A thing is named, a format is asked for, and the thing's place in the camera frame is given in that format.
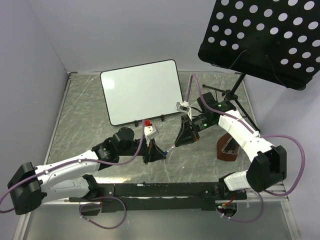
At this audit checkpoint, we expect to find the black perforated music stand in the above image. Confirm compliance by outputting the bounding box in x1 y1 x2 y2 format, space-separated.
197 0 320 133

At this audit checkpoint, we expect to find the aluminium frame rail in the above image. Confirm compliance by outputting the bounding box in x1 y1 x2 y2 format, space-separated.
246 181 289 202

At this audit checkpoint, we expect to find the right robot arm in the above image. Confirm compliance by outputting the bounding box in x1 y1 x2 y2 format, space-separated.
174 92 287 199

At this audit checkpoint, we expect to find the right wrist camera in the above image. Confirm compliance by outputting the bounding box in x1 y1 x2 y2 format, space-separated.
176 101 192 120

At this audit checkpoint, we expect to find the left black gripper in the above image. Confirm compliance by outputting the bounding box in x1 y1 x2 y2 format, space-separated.
118 135 166 164

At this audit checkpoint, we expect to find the white whiteboard black frame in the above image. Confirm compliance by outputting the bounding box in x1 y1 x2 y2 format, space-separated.
100 59 183 126

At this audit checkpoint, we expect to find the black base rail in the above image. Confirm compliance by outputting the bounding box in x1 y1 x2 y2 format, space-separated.
69 182 247 213

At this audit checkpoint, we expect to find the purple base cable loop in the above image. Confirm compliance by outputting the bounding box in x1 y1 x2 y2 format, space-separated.
79 196 127 229

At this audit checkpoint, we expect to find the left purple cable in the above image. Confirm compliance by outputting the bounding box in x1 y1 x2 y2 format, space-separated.
0 126 147 214

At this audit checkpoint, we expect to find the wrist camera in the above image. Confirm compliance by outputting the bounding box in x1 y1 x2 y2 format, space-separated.
144 124 160 140
176 101 192 120

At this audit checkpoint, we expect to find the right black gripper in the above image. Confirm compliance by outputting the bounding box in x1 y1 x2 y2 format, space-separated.
174 114 216 147

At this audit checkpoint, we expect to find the wire whiteboard easel stand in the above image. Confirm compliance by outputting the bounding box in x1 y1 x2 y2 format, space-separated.
133 114 165 127

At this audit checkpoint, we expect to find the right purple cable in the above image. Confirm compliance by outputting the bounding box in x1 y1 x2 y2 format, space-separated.
186 73 306 208

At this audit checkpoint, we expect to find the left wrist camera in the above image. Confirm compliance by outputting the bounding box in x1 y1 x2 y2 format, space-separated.
144 124 160 140

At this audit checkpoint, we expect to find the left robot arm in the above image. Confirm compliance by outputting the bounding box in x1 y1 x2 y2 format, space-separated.
7 126 167 215

